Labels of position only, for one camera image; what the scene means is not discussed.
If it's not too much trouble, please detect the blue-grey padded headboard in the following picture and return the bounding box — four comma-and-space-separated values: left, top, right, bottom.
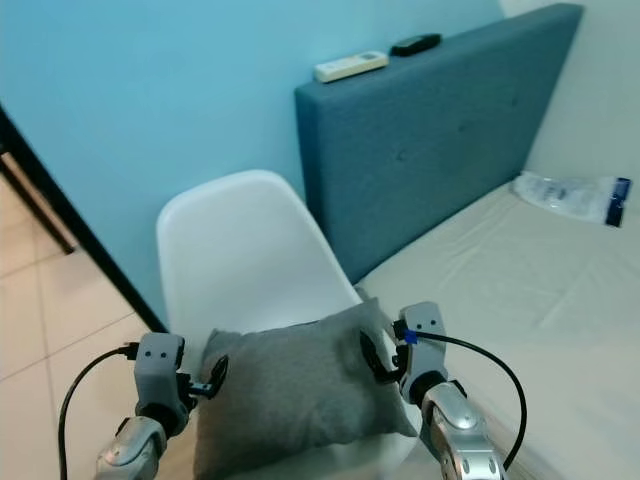
294, 3, 585, 284

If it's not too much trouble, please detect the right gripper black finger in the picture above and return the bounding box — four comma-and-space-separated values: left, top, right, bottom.
360, 331, 392, 385

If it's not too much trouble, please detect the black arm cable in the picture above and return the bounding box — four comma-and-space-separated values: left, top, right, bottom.
58, 342, 141, 480
435, 332, 529, 471

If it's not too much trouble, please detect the grey cushion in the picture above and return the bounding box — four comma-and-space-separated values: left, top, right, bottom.
193, 297, 419, 480

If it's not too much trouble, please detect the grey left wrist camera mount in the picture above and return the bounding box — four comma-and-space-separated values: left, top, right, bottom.
135, 332, 187, 411

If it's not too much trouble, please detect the white plastic chair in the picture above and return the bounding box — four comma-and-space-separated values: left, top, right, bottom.
156, 169, 436, 480

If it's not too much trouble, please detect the black remote control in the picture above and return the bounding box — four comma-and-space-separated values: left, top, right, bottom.
390, 33, 443, 57

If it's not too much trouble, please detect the clear plastic bag blue edge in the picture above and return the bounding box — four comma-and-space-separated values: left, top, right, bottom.
512, 170, 633, 229

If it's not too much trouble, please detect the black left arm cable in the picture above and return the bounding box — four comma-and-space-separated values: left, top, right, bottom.
58, 342, 141, 480

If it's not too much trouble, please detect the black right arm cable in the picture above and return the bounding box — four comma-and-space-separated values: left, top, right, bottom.
435, 332, 529, 471

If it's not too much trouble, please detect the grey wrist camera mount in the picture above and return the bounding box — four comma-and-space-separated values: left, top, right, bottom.
135, 332, 187, 411
400, 301, 449, 381

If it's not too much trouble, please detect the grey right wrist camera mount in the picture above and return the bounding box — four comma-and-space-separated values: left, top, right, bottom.
400, 301, 449, 381

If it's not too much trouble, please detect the white remote control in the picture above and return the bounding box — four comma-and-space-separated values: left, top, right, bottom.
313, 50, 389, 84

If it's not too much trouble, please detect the dark wooden table leg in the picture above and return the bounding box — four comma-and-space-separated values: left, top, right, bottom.
0, 155, 76, 256

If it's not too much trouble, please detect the bed with beige sheet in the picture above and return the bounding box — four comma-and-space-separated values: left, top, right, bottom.
355, 180, 640, 480

